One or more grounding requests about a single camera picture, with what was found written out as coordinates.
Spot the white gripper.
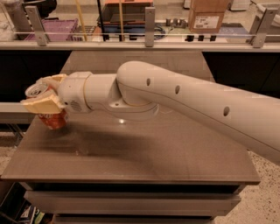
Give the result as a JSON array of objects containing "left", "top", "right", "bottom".
[{"left": 20, "top": 72, "right": 91, "bottom": 114}]

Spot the red coke can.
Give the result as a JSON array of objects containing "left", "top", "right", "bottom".
[{"left": 25, "top": 83, "right": 67, "bottom": 130}]

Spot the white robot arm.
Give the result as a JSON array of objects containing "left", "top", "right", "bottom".
[{"left": 21, "top": 61, "right": 280, "bottom": 165}]

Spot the purple plastic crate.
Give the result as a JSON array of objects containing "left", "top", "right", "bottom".
[{"left": 24, "top": 18, "right": 80, "bottom": 42}]

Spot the orange blue cart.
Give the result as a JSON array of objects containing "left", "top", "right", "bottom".
[{"left": 97, "top": 0, "right": 155, "bottom": 36}]

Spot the grey drawer cabinet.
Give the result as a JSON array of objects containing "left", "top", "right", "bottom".
[{"left": 24, "top": 190, "right": 241, "bottom": 218}]

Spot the cardboard box with label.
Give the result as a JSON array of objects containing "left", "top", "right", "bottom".
[{"left": 188, "top": 0, "right": 229, "bottom": 33}]

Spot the left metal railing post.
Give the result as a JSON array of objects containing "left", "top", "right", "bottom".
[{"left": 25, "top": 5, "right": 49, "bottom": 46}]

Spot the metal railing post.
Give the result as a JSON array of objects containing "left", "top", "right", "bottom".
[
  {"left": 250, "top": 7, "right": 278, "bottom": 48},
  {"left": 25, "top": 5, "right": 49, "bottom": 46},
  {"left": 145, "top": 7, "right": 155, "bottom": 47}
]

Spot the yellow broom handle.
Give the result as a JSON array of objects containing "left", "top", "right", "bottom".
[{"left": 75, "top": 0, "right": 88, "bottom": 41}]

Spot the middle metal railing post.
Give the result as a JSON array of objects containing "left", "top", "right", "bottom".
[{"left": 145, "top": 7, "right": 155, "bottom": 47}]

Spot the right metal railing post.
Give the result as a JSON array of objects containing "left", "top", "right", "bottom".
[{"left": 250, "top": 7, "right": 278, "bottom": 48}]

